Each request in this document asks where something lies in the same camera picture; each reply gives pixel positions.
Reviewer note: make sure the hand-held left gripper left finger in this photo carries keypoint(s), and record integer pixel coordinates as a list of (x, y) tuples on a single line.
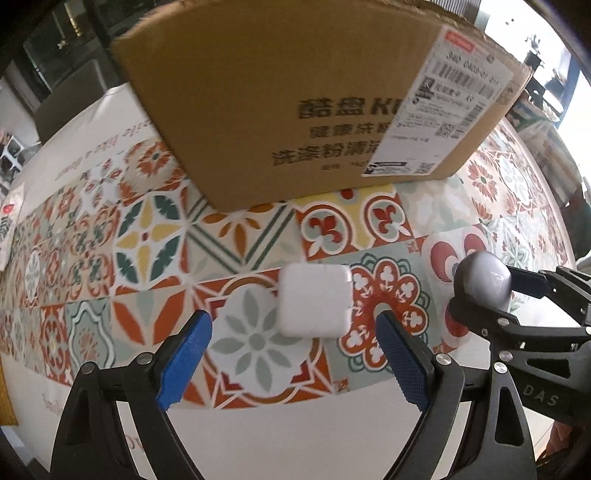
[(187, 360)]

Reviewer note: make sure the white charger cube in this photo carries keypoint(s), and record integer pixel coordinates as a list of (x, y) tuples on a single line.
[(314, 300)]

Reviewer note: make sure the patterned tablecloth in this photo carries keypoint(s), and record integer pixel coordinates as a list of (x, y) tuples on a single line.
[(184, 258)]

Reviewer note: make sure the white snack bag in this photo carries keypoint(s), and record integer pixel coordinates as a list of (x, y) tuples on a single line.
[(8, 226)]

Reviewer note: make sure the cardboard box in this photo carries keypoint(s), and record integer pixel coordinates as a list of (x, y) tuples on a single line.
[(277, 101)]

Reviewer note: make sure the grey oval device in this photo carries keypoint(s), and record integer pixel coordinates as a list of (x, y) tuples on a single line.
[(485, 277)]

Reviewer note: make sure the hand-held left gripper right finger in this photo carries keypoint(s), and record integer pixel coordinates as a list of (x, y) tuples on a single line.
[(406, 360)]

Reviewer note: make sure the black glass cabinet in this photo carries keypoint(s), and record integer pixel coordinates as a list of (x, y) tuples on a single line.
[(60, 41)]

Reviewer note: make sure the yellow woven mat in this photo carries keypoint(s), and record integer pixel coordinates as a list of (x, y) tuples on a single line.
[(7, 397)]

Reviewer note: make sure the wide dark dining chair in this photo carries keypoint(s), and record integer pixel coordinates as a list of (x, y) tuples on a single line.
[(69, 101)]

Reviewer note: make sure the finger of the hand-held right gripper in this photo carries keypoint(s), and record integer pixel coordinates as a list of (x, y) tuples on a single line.
[(545, 284), (503, 321)]

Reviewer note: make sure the white shoe rack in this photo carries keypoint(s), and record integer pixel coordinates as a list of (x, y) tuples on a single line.
[(10, 159)]

